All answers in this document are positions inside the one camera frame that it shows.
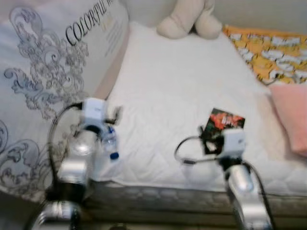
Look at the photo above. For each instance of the clear bottle blue cap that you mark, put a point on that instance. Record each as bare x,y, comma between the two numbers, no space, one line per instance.
110,141

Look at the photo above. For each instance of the pink cartoon pillow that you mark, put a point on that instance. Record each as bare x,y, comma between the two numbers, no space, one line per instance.
292,115

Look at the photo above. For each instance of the yellow cartoon print blanket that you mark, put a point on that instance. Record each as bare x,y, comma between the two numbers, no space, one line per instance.
273,52

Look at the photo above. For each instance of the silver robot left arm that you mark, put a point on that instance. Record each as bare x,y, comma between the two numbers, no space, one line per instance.
74,165

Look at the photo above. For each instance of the white quilted mattress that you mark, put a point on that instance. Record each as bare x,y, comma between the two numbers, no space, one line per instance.
182,86

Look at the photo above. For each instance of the white floral print bedding pack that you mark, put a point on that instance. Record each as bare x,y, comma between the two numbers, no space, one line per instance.
38,57

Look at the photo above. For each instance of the beige plush toy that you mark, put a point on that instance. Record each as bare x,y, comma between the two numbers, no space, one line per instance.
182,19

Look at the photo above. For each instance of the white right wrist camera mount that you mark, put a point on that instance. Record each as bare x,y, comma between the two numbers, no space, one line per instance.
234,142

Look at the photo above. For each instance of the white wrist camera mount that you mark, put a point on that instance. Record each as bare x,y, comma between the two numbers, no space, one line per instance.
234,142
93,111

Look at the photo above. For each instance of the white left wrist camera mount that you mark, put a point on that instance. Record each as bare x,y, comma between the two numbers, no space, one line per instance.
93,111

